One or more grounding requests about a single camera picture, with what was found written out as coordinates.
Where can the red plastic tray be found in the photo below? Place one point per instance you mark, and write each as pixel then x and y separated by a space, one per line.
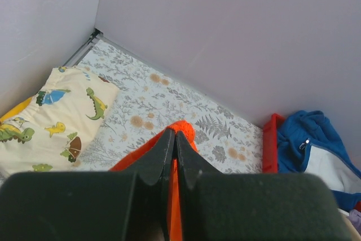
pixel 269 148

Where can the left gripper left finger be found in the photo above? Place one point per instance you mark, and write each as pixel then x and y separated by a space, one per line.
pixel 131 204

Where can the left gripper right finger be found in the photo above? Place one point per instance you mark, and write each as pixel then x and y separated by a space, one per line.
pixel 218 206

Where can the floral tablecloth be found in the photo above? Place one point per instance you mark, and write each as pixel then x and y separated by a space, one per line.
pixel 148 101

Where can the purple garment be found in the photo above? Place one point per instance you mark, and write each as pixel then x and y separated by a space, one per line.
pixel 355 218

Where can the blue zip jacket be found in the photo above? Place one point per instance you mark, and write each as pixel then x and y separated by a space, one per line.
pixel 308 143

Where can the dinosaur print folded cloth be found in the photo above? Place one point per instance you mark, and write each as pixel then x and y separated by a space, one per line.
pixel 57 124

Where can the aluminium frame rail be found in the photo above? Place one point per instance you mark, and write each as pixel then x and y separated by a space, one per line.
pixel 84 49

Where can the orange t shirt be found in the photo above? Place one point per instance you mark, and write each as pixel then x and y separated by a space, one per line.
pixel 174 213

